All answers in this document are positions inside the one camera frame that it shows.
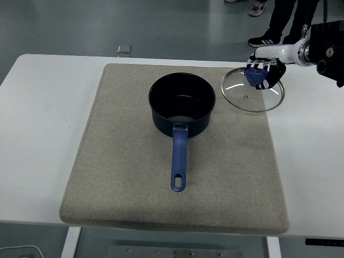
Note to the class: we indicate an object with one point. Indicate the person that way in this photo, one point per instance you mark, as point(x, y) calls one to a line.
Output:
point(282, 18)
point(257, 8)

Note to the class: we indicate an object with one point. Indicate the white table leg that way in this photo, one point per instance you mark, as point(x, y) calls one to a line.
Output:
point(274, 248)
point(71, 242)

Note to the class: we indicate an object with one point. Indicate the grey-brown fabric mat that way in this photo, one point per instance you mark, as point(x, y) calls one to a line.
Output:
point(121, 161)

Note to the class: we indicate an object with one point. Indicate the grey metal plate with screws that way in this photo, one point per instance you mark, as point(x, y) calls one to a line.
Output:
point(174, 252)

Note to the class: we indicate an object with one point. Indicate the small silver floor plate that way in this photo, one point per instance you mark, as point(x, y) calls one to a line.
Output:
point(124, 49)

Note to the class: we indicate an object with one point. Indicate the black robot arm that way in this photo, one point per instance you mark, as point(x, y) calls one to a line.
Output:
point(328, 48)

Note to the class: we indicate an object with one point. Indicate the glass lid with blue knob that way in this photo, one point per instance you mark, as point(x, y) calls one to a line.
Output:
point(250, 103)

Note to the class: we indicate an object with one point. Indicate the white rounded object on floor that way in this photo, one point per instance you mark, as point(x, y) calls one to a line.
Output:
point(37, 251)

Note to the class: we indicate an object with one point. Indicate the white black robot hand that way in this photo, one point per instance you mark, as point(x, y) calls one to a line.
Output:
point(279, 52)

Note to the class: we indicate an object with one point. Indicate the black table control panel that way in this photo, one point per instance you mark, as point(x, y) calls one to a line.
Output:
point(325, 242)

